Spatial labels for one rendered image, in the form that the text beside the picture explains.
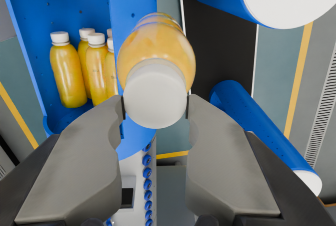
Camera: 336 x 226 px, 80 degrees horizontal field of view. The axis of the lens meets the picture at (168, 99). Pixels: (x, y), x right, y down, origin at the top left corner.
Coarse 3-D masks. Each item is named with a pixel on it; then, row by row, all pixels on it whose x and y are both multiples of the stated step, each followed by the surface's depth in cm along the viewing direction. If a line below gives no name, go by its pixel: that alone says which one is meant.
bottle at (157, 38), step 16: (144, 16) 25; (160, 16) 22; (144, 32) 15; (160, 32) 15; (176, 32) 16; (128, 48) 15; (144, 48) 14; (160, 48) 14; (176, 48) 14; (128, 64) 14; (144, 64) 13; (176, 64) 14; (192, 64) 15; (192, 80) 16
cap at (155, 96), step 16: (160, 64) 13; (128, 80) 12; (144, 80) 11; (160, 80) 11; (176, 80) 11; (128, 96) 12; (144, 96) 12; (160, 96) 12; (176, 96) 12; (128, 112) 12; (144, 112) 12; (160, 112) 12; (176, 112) 12
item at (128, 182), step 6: (126, 180) 89; (132, 180) 89; (126, 186) 86; (132, 186) 86; (126, 192) 82; (132, 192) 82; (126, 198) 80; (132, 198) 81; (126, 204) 77; (132, 204) 79; (120, 210) 78; (126, 210) 78; (132, 210) 78
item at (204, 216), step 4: (200, 216) 6; (204, 216) 6; (208, 216) 6; (212, 216) 6; (84, 220) 5; (88, 220) 5; (92, 220) 5; (96, 220) 5; (100, 220) 5; (200, 220) 5; (204, 220) 5; (208, 220) 5; (212, 220) 5; (216, 220) 5; (84, 224) 5; (88, 224) 5; (92, 224) 5; (96, 224) 5; (100, 224) 5; (196, 224) 5; (200, 224) 5; (204, 224) 5; (208, 224) 5; (212, 224) 5; (216, 224) 5
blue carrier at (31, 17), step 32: (32, 0) 44; (64, 0) 50; (96, 0) 53; (128, 0) 32; (32, 32) 45; (96, 32) 57; (128, 32) 35; (32, 64) 45; (64, 128) 55; (128, 128) 43
